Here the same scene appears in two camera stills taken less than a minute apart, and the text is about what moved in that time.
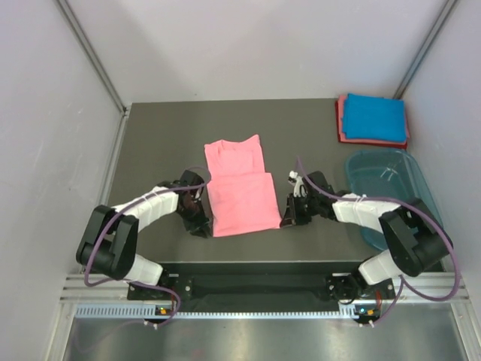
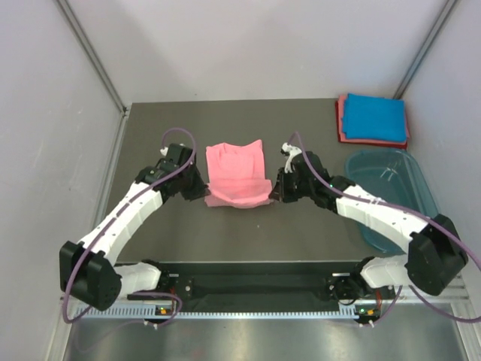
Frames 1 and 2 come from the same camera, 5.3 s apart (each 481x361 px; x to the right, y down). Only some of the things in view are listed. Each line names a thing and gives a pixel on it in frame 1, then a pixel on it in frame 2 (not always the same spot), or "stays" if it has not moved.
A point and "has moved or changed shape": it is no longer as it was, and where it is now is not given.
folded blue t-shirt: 370,117 stays
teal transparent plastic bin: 389,173 stays
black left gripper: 201,222 to 200,189
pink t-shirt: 242,195 has moved or changed shape
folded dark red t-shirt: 383,144 stays
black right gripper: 291,216 to 280,191
